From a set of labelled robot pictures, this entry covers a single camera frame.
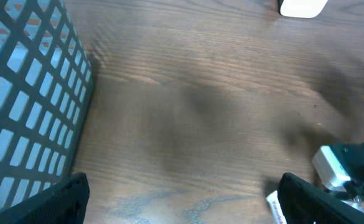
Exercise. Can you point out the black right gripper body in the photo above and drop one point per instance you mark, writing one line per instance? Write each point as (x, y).
(351, 157)

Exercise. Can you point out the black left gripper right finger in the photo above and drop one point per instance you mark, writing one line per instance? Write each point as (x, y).
(301, 202)

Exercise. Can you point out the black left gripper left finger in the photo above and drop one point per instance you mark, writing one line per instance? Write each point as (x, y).
(64, 202)

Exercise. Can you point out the white green Panadol box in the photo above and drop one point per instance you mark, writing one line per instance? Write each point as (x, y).
(275, 207)

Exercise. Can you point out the white barcode scanner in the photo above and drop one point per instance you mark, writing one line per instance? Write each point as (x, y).
(306, 9)

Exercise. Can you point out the grey plastic mesh basket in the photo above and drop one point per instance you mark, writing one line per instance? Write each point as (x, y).
(45, 88)

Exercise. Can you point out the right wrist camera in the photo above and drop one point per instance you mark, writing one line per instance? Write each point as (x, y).
(332, 174)

